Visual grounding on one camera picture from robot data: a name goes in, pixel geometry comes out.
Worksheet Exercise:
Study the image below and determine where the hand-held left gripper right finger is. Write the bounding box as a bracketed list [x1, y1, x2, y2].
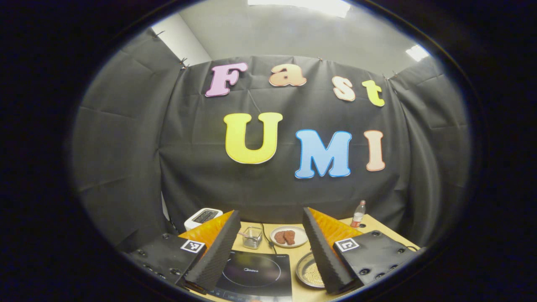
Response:
[302, 207, 419, 294]

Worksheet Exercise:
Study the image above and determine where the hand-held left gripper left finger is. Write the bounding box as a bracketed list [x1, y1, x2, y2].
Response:
[127, 210, 242, 292]

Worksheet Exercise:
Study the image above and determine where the stainless steel pot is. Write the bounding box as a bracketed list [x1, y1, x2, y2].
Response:
[295, 252, 326, 289]

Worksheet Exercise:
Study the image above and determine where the black induction cooktop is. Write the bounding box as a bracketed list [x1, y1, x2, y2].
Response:
[208, 250, 293, 302]

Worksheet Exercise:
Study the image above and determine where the pile of soybeans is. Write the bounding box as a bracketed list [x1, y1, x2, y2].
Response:
[305, 263, 324, 287]

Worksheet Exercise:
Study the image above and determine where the white round plate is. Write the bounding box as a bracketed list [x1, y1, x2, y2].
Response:
[270, 226, 309, 248]

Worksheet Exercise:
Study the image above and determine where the white toaster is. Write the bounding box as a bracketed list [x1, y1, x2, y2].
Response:
[184, 208, 224, 232]

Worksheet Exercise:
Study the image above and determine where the clear plastic water bottle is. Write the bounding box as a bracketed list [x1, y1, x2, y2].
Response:
[351, 200, 367, 228]

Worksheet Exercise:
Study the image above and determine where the ceiling light panel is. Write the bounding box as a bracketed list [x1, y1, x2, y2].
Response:
[405, 44, 430, 62]
[248, 0, 351, 18]

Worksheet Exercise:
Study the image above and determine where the wire mesh basket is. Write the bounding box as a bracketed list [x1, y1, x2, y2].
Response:
[242, 226, 263, 250]

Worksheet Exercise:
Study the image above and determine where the black power cable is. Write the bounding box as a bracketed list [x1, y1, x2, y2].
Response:
[260, 223, 278, 255]

